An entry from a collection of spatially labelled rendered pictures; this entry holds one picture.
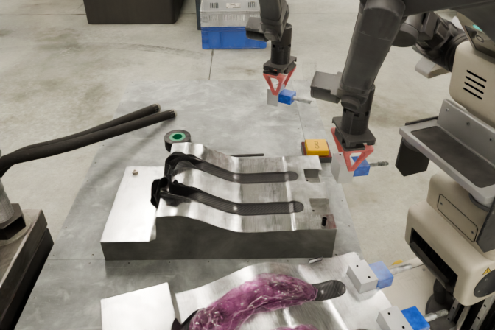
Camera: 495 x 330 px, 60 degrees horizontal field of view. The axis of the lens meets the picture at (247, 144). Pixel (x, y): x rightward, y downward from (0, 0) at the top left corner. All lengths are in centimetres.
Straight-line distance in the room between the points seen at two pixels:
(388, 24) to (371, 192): 199
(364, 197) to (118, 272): 165
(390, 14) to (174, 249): 68
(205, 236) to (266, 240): 13
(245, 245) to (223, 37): 324
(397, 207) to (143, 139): 147
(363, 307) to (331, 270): 9
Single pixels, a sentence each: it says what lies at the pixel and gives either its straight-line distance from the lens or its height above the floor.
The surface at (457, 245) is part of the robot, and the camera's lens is 111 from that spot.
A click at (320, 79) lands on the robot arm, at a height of 115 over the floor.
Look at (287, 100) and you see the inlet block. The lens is 129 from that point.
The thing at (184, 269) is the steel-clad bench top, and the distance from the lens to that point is 97.
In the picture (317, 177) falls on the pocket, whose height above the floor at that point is 86.
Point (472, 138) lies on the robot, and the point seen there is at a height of 106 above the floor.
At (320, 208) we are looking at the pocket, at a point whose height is 86.
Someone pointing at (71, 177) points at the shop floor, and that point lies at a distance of 265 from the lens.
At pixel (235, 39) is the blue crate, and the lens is 406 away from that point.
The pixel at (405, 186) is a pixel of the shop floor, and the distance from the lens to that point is 254.
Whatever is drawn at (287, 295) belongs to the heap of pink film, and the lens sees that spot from 80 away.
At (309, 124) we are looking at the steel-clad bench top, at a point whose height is 80.
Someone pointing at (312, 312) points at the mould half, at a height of 87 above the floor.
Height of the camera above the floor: 155
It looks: 35 degrees down
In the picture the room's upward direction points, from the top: straight up
